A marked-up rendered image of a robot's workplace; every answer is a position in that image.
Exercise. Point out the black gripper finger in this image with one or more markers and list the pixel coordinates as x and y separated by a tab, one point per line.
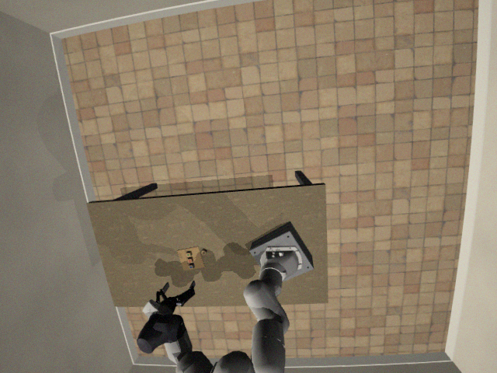
185	296
162	291

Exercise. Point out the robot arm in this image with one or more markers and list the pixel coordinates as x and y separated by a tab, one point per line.
268	348

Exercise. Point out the tan square mat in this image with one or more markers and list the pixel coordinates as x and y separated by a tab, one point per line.
196	255

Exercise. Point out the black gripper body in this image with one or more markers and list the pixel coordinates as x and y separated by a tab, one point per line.
171	304

